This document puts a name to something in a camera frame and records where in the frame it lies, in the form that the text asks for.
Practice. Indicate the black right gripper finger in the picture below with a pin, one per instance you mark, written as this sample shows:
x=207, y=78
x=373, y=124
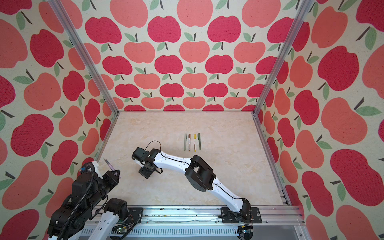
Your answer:
x=152, y=170
x=145, y=173

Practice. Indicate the aluminium right rear corner post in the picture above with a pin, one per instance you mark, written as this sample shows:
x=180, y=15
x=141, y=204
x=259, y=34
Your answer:
x=287, y=45

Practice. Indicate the aluminium corner post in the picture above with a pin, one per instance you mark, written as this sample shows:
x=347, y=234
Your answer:
x=287, y=45
x=68, y=26

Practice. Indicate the purple pen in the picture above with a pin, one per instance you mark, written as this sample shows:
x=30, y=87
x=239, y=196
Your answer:
x=109, y=165

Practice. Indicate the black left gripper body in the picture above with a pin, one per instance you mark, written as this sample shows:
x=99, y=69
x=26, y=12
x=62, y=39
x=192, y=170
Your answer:
x=109, y=182

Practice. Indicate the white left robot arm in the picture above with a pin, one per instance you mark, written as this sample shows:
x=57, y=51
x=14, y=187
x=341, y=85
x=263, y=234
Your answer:
x=87, y=191

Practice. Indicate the aluminium left rear corner post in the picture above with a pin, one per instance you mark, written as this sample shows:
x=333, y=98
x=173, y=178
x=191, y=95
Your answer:
x=68, y=26

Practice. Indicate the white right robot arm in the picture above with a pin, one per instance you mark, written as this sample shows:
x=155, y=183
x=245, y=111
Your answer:
x=199, y=174

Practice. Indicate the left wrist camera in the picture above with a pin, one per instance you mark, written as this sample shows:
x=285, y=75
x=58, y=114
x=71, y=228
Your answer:
x=90, y=167

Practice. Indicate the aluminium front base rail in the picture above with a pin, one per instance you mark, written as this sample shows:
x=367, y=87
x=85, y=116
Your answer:
x=192, y=221

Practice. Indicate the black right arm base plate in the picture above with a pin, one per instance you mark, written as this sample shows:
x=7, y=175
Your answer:
x=230, y=217

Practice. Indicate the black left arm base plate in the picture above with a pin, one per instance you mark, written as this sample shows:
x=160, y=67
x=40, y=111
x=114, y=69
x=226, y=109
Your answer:
x=132, y=215

